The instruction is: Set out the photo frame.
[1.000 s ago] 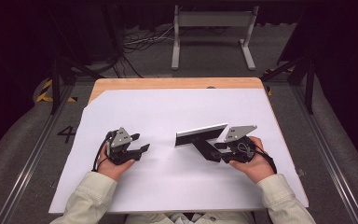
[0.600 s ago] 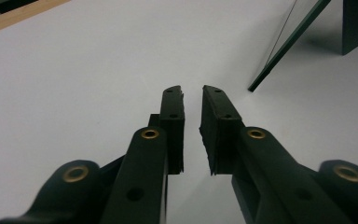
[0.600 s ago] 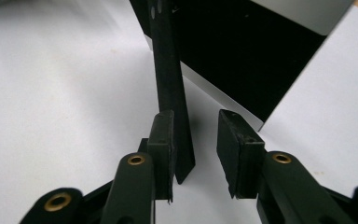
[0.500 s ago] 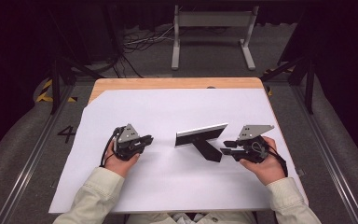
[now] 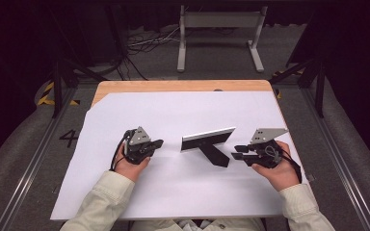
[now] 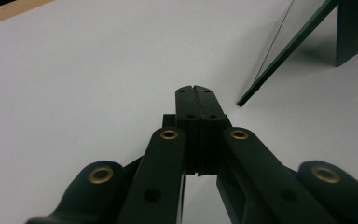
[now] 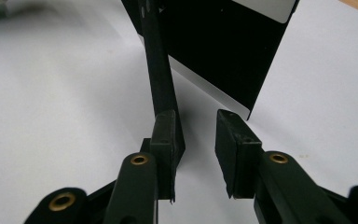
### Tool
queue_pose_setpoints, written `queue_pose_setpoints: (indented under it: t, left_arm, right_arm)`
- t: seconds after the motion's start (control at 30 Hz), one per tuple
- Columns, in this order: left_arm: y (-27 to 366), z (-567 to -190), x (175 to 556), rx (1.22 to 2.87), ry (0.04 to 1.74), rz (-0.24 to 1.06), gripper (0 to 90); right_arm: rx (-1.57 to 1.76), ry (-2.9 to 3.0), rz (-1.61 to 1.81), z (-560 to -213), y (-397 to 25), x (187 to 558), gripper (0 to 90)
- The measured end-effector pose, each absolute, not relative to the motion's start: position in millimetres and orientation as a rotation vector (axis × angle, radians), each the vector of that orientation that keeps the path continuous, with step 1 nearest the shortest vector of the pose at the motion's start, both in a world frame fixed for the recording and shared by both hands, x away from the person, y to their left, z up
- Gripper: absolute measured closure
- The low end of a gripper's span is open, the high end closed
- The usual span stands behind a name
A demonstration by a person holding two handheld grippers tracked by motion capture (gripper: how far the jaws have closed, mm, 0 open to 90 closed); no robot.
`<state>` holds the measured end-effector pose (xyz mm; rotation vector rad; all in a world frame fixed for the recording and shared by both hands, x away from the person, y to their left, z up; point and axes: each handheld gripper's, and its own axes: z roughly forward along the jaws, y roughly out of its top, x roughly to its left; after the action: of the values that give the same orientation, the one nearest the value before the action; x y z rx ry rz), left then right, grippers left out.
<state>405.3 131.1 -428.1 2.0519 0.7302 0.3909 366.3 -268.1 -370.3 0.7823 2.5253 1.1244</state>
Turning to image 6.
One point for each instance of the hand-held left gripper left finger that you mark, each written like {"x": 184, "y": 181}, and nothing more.
{"x": 188, "y": 140}

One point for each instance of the white paper sheet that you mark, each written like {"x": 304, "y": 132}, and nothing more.
{"x": 74, "y": 77}

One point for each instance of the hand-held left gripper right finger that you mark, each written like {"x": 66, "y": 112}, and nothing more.
{"x": 211, "y": 140}

